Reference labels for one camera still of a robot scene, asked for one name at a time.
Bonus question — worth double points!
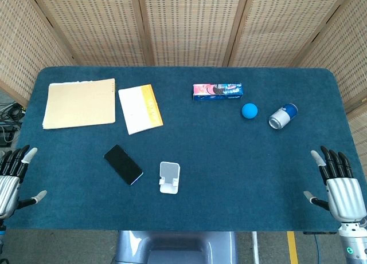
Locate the woven folding screen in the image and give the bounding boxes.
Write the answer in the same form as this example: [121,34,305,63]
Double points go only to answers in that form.
[0,0,367,161]

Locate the blue cookie box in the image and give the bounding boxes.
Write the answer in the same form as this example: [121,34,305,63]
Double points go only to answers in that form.
[192,82,245,102]

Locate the white and orange booklet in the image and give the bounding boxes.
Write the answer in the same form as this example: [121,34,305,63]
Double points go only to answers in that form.
[118,84,164,136]

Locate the beige paper folder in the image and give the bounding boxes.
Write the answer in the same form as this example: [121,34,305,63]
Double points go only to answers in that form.
[42,78,116,131]

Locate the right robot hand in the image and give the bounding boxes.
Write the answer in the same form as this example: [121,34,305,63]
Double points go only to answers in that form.
[303,145,367,224]

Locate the white table leg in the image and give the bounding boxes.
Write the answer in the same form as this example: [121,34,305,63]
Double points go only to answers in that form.
[251,231,260,264]

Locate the blue cable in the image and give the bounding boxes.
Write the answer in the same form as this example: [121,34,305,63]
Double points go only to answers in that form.
[312,233,321,264]

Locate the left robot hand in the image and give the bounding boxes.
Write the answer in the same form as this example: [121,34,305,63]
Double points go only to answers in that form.
[0,144,48,219]

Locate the black smartphone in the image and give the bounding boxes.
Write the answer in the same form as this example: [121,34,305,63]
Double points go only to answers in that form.
[103,144,144,186]

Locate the white phone stand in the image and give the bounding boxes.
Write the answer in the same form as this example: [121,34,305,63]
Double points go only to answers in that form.
[159,161,181,194]

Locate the blue and silver can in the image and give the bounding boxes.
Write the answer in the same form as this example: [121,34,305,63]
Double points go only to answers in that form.
[268,103,299,129]

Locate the black floor cables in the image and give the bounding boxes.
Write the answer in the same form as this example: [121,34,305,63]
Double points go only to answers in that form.
[0,101,26,147]

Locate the blue table mat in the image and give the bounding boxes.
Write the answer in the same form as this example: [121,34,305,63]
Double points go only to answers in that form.
[3,66,367,233]

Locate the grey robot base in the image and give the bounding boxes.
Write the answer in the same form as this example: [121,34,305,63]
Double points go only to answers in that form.
[115,230,239,264]

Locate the blue ball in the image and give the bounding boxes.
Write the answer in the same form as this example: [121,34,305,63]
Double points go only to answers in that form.
[241,103,259,119]

